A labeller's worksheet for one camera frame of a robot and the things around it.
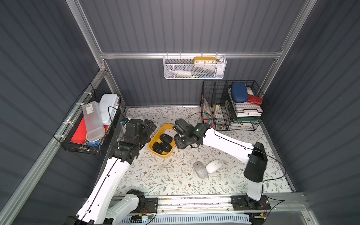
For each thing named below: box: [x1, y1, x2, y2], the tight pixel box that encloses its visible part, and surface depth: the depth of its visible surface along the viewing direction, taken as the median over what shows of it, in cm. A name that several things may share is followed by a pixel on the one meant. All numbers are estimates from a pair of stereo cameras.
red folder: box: [70, 116, 109, 145], surface depth 68 cm
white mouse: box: [205, 159, 223, 173], surface depth 88 cm
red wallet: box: [246, 94, 263, 106], surface depth 95 cm
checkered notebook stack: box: [227, 86, 264, 117], surface depth 95 cm
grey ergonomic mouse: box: [193, 161, 209, 180], surface depth 85 cm
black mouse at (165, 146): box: [159, 141, 173, 153], surface depth 95 cm
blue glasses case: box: [231, 81, 249, 104], surface depth 103 cm
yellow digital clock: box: [193, 56, 218, 65], surface depth 89 cm
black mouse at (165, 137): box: [159, 133, 173, 143], surface depth 101 cm
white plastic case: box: [98, 93, 120, 126], surface depth 77 cm
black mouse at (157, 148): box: [152, 142, 163, 155], surface depth 95 cm
